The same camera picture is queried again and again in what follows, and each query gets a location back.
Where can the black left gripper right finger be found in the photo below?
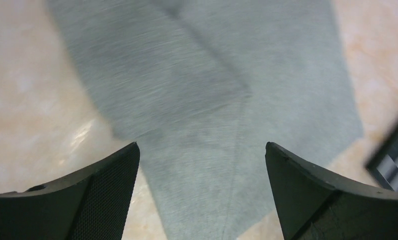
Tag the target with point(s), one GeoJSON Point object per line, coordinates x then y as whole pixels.
{"type": "Point", "coordinates": [314, 203]}

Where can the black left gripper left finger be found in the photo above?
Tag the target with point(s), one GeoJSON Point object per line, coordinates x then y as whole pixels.
{"type": "Point", "coordinates": [91, 203]}

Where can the grey cloth napkin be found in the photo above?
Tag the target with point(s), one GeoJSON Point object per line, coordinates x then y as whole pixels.
{"type": "Point", "coordinates": [202, 86]}

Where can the black and grey chessboard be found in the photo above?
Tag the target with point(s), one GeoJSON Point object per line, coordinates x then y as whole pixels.
{"type": "Point", "coordinates": [383, 166]}

